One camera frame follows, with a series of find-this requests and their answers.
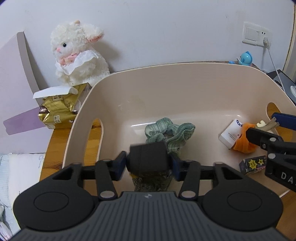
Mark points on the gold snack box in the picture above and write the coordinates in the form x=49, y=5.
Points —
x=61, y=104

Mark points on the beige hair clip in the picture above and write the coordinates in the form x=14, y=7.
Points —
x=269, y=126

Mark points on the white pillow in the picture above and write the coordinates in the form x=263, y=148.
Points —
x=18, y=173

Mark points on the white stand gadget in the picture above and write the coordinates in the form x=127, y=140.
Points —
x=293, y=90

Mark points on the lilac headboard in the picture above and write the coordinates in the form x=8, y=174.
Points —
x=21, y=129

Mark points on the dark brown box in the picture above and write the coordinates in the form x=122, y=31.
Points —
x=148, y=159

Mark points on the dark laptop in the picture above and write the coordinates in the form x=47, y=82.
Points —
x=285, y=80

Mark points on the green scrunchie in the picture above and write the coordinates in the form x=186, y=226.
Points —
x=173, y=136

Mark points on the black star box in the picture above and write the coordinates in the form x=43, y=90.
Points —
x=252, y=165

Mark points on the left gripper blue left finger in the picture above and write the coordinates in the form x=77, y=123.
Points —
x=119, y=166

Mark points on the orange sock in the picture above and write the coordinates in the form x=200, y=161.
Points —
x=242, y=144

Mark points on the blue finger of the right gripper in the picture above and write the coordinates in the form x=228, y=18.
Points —
x=285, y=120

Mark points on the white wall socket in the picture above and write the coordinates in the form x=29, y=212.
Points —
x=254, y=34

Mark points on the white card box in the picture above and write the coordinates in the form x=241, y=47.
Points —
x=231, y=134

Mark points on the beige plastic basket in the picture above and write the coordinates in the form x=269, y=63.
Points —
x=208, y=95

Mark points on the blue toy figure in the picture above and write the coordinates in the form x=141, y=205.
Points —
x=245, y=59

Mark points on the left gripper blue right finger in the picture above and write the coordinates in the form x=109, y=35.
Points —
x=175, y=166

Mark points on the white plush lamb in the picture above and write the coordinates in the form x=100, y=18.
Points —
x=77, y=61

